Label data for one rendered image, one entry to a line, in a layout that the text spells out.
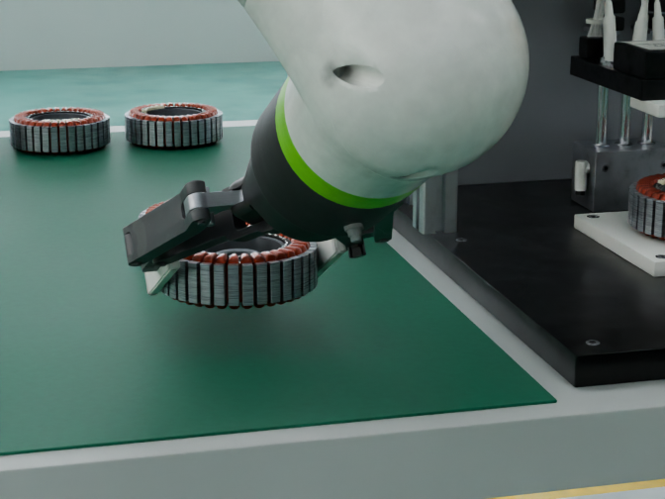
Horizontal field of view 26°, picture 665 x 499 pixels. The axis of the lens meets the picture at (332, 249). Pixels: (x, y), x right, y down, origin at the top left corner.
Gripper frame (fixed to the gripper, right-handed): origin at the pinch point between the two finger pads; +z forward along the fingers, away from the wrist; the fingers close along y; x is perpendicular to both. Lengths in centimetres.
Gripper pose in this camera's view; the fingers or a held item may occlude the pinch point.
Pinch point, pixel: (237, 259)
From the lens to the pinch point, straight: 101.4
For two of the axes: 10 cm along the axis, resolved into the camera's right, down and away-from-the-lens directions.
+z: -3.1, 2.8, 9.1
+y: -9.4, 0.9, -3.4
